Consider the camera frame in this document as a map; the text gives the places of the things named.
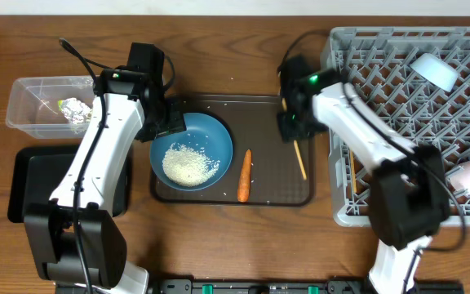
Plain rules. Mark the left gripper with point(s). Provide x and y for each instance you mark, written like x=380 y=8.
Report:
x=177 y=124

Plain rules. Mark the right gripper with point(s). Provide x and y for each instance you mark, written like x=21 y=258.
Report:
x=290 y=134

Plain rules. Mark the wooden chopstick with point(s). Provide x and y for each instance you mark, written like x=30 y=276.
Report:
x=352 y=171
x=296 y=146

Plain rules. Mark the dark blue plate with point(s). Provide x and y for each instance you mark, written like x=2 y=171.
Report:
x=203 y=132

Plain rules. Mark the pile of white rice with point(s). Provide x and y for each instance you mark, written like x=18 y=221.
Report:
x=187 y=167

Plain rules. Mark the aluminium foil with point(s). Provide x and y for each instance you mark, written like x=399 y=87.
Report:
x=75 y=111

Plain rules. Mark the orange carrot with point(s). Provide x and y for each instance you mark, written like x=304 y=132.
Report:
x=244 y=184

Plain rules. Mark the large light blue bowl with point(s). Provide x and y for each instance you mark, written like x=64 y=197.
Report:
x=436 y=71

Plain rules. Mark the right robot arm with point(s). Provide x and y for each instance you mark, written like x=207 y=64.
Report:
x=409 y=198

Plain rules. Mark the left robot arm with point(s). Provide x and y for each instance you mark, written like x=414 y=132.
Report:
x=72 y=237

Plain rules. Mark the grey dishwasher rack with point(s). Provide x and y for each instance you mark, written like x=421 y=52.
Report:
x=377 y=61

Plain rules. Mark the dark brown serving tray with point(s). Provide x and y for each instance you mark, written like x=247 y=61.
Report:
x=276 y=179

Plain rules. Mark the clear plastic bin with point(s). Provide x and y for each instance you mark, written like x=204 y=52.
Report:
x=33 y=106

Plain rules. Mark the black bin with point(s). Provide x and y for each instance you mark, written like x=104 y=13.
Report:
x=37 y=172

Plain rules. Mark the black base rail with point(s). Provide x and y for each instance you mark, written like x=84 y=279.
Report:
x=332 y=286

